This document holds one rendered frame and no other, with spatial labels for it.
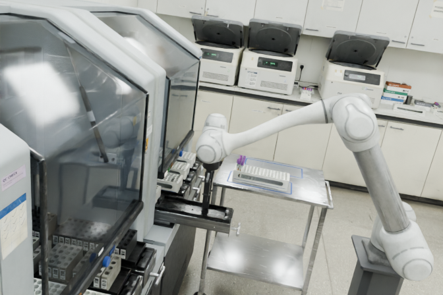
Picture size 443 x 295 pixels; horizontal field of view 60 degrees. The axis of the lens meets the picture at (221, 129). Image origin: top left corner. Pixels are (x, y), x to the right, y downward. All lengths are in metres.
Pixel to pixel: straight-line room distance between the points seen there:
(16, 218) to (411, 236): 1.36
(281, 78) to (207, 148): 2.52
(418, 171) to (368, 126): 2.99
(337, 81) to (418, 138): 0.97
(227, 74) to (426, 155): 2.13
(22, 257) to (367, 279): 1.53
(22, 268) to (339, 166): 3.62
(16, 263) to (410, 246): 1.34
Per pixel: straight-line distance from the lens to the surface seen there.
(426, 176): 4.42
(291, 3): 4.11
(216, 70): 3.92
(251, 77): 3.90
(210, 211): 1.80
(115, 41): 1.48
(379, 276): 1.99
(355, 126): 1.40
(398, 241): 1.68
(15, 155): 0.74
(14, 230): 0.80
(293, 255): 2.56
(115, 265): 1.35
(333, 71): 3.96
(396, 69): 4.67
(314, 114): 1.61
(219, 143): 1.48
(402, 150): 4.24
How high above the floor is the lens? 1.72
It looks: 18 degrees down
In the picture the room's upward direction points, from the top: 8 degrees clockwise
